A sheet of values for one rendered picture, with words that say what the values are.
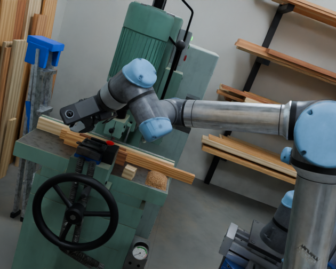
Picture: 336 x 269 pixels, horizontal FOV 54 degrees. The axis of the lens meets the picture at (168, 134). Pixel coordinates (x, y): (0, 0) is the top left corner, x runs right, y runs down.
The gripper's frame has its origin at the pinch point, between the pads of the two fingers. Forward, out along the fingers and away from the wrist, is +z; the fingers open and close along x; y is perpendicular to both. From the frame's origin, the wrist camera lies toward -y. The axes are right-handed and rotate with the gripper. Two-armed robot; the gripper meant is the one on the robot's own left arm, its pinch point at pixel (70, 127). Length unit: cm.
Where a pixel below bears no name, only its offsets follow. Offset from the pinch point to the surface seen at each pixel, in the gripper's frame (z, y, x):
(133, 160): 21.0, 35.3, -14.7
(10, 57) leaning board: 117, 55, 89
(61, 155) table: 26.9, 9.2, -2.4
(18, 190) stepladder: 133, 33, 3
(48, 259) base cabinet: 57, 3, -37
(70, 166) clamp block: 16.4, 4.8, -9.0
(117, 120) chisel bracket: 12.7, 29.0, 1.6
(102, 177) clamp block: 11.1, 11.3, -17.0
